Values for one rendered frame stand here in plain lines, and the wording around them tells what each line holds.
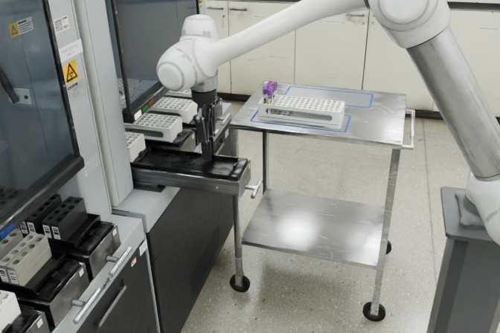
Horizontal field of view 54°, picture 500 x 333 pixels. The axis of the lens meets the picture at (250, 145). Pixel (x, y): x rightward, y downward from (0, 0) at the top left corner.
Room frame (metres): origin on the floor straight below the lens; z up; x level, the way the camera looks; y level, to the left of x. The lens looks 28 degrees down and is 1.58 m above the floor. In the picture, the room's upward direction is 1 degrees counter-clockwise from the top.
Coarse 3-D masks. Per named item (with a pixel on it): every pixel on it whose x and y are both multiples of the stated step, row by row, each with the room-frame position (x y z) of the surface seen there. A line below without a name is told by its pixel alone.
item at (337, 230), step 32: (256, 96) 1.84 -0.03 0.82; (320, 96) 1.83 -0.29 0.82; (352, 96) 1.82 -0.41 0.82; (384, 96) 1.81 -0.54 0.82; (256, 128) 1.56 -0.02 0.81; (288, 128) 1.54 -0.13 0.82; (320, 128) 1.54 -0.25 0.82; (352, 128) 1.53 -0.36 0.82; (384, 128) 1.53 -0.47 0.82; (288, 192) 1.95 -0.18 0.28; (256, 224) 1.70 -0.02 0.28; (288, 224) 1.70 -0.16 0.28; (320, 224) 1.69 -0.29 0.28; (352, 224) 1.69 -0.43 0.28; (384, 224) 1.41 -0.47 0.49; (320, 256) 1.50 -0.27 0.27; (352, 256) 1.49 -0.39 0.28; (384, 256) 1.41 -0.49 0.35
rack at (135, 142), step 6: (126, 132) 1.44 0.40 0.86; (126, 138) 1.40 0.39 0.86; (132, 138) 1.40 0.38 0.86; (138, 138) 1.40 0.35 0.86; (132, 144) 1.36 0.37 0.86; (138, 144) 1.38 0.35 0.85; (144, 144) 1.42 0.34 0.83; (132, 150) 1.34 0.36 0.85; (138, 150) 1.38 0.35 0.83; (132, 156) 1.34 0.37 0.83
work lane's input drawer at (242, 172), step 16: (144, 160) 1.36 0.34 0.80; (160, 160) 1.36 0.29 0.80; (176, 160) 1.36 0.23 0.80; (192, 160) 1.36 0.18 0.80; (224, 160) 1.35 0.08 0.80; (240, 160) 1.33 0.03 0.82; (144, 176) 1.30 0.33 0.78; (160, 176) 1.29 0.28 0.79; (176, 176) 1.27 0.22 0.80; (192, 176) 1.26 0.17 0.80; (208, 176) 1.25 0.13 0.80; (224, 176) 1.24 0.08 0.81; (240, 176) 1.25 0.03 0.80; (224, 192) 1.23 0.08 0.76; (240, 192) 1.23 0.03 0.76; (256, 192) 1.25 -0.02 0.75
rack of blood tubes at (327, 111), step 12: (276, 96) 1.68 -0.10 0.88; (288, 96) 1.68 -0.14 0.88; (264, 108) 1.61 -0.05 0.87; (276, 108) 1.60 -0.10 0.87; (288, 108) 1.58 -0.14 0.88; (300, 108) 1.57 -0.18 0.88; (312, 108) 1.57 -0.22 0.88; (324, 108) 1.57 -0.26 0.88; (336, 108) 1.57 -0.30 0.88; (276, 120) 1.60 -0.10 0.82; (288, 120) 1.58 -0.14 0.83; (312, 120) 1.56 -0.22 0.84; (324, 120) 1.54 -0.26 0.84; (336, 120) 1.53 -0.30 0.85
